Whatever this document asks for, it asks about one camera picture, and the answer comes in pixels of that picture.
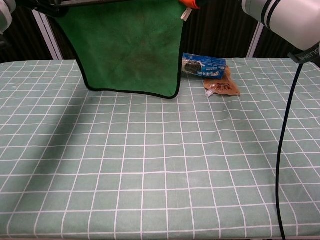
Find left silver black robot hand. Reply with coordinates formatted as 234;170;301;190
29;0;74;18

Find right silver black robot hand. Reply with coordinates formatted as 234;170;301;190
178;0;201;10

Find grey and green cloth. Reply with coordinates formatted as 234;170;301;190
32;0;193;100

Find green grid-patterned table mat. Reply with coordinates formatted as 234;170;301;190
0;57;320;240

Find blue cookie box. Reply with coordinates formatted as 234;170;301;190
180;52;227;80

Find brown spout pouch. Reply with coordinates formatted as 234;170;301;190
203;65;241;98

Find white partition frame post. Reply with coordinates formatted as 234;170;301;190
31;9;63;61
246;21;266;59

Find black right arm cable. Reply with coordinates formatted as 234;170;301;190
275;58;304;240

